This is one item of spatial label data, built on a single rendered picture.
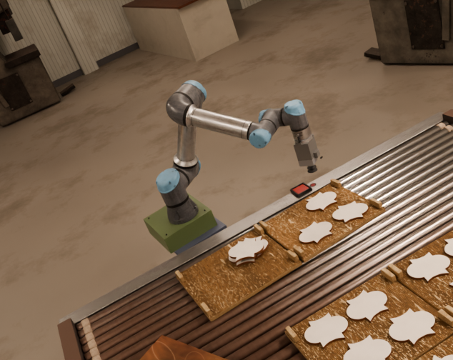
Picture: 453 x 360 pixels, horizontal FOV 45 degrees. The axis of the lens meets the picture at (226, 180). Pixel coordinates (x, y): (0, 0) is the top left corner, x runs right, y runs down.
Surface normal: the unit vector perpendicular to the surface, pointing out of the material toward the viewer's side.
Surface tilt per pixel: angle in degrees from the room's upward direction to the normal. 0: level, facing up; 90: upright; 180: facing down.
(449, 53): 90
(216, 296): 0
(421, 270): 0
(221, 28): 90
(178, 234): 90
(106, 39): 90
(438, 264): 0
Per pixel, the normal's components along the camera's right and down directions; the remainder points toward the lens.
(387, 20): -0.69, 0.53
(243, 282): -0.32, -0.83
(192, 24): 0.48, 0.27
